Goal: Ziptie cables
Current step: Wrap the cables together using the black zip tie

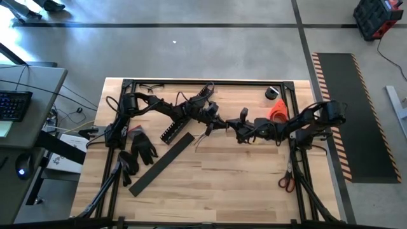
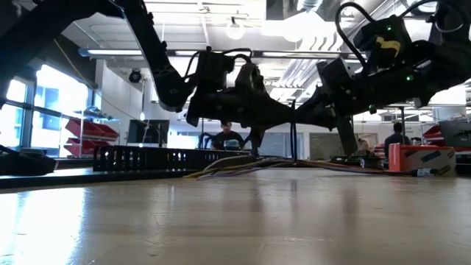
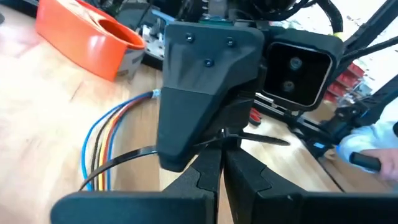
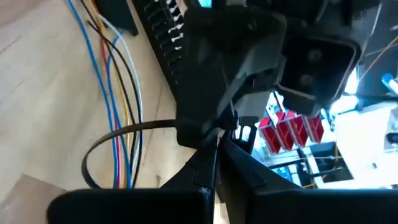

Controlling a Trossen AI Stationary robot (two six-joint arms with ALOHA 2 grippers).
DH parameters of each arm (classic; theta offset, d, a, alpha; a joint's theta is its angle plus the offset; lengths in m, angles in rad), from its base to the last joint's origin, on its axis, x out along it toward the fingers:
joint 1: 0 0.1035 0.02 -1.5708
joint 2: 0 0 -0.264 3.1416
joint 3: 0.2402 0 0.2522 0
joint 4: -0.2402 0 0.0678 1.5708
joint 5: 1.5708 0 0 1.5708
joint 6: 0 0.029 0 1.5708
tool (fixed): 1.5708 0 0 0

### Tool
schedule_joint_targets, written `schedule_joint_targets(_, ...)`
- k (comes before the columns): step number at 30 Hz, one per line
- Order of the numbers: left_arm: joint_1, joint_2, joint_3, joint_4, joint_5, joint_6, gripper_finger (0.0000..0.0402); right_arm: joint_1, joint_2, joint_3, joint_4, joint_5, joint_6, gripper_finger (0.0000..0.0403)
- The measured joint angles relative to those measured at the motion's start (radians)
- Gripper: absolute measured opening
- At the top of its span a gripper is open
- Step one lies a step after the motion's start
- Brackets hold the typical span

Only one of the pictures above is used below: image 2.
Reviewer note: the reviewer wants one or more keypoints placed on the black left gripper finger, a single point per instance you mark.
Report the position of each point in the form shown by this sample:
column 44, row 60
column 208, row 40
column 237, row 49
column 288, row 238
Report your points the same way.
column 284, row 120
column 286, row 109

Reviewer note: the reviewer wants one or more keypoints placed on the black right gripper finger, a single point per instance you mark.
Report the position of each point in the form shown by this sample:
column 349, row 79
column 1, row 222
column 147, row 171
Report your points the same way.
column 312, row 106
column 316, row 117

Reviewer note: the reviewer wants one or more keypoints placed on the black zip tie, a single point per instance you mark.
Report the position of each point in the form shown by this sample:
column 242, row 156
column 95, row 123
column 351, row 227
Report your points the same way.
column 294, row 143

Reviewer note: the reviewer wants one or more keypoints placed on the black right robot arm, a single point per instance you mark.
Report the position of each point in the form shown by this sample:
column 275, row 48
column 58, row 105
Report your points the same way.
column 449, row 62

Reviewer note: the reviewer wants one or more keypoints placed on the black background robot arm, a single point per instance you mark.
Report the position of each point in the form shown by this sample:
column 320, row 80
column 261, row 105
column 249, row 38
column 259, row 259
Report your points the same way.
column 201, row 141

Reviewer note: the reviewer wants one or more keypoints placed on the seated person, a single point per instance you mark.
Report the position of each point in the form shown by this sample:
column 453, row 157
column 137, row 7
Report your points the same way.
column 226, row 140

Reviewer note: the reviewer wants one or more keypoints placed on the fluorescent light strip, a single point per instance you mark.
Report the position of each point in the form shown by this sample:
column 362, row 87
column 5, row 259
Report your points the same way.
column 294, row 54
column 114, row 52
column 185, row 53

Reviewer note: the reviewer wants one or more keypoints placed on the small red storage bins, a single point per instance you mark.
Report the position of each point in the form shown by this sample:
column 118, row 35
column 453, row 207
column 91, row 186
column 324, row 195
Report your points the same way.
column 433, row 133

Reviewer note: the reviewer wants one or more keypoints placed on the orange cardboard box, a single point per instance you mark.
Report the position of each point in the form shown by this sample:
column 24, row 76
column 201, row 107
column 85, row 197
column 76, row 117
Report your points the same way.
column 423, row 160

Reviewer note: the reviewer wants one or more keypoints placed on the white finned vent unit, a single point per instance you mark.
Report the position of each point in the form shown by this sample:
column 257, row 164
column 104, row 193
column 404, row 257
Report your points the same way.
column 294, row 29

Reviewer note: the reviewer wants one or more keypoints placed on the hanging light bulb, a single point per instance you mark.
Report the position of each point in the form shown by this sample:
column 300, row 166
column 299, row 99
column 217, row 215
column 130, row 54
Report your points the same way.
column 142, row 116

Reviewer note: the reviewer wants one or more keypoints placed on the black monitor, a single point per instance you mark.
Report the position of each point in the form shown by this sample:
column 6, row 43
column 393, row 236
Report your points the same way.
column 138, row 132

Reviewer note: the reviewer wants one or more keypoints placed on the red storage bin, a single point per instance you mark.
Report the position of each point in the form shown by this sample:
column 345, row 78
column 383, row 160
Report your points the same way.
column 82, row 147
column 92, row 129

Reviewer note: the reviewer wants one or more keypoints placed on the metal shelf rack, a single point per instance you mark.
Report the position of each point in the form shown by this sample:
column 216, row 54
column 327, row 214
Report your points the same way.
column 81, row 121

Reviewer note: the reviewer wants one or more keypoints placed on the black flat tray lid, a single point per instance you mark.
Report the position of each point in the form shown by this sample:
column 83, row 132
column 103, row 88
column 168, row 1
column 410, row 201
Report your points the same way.
column 92, row 178

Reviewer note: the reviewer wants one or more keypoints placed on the black low base block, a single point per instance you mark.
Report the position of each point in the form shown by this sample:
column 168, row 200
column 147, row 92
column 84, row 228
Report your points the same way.
column 25, row 163

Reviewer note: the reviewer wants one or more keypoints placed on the black metal frame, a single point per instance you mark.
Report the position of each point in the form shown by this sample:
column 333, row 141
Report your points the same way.
column 403, row 125

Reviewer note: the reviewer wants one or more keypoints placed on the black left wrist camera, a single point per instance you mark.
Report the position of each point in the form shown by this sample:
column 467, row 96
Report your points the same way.
column 215, row 71

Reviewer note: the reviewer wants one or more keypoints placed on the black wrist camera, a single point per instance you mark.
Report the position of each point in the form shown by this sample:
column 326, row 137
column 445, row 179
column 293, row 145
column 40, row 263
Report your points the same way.
column 382, row 44
column 215, row 71

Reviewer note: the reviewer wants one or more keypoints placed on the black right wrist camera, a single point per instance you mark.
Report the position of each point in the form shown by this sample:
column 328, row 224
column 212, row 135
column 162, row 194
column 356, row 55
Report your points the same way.
column 382, row 44

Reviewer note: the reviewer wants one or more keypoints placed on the dark monitor with grey frame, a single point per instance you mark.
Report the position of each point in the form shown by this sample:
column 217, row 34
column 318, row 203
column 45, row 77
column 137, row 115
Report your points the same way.
column 456, row 134

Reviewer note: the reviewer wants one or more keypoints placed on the black round camera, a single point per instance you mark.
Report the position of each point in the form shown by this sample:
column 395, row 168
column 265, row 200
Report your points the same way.
column 135, row 76

